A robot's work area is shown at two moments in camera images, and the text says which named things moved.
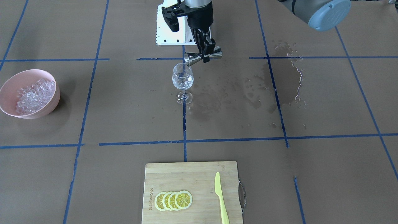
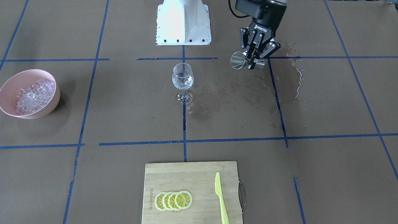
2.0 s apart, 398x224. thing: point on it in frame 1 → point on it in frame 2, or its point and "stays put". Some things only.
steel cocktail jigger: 190,58 → 238,60
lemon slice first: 158,201 stays put
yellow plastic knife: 225,218 stays put
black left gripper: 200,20 → 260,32
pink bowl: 20,80 stays put
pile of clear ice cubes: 32,97 stays put
